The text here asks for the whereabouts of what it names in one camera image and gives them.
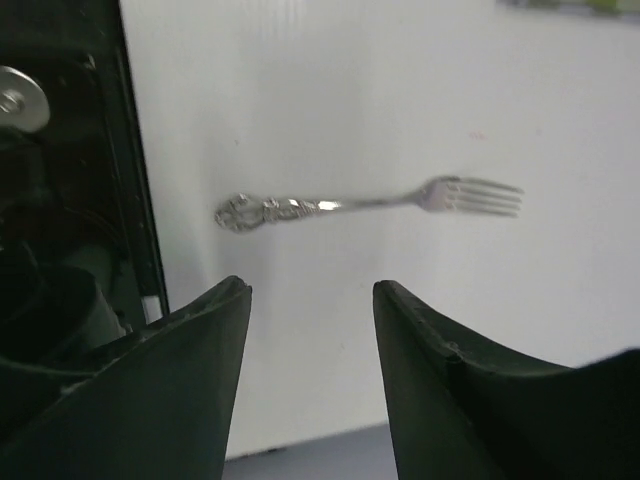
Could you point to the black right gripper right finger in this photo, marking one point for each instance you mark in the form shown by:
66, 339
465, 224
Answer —
462, 406

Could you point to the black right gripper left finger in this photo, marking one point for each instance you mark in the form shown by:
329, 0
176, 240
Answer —
155, 404

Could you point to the silver metal fork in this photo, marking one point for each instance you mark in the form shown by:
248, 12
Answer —
244, 213

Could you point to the green white checkered cloth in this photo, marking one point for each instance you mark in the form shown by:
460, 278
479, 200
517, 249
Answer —
630, 6

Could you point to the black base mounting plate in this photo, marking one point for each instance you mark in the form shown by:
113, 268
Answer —
80, 260

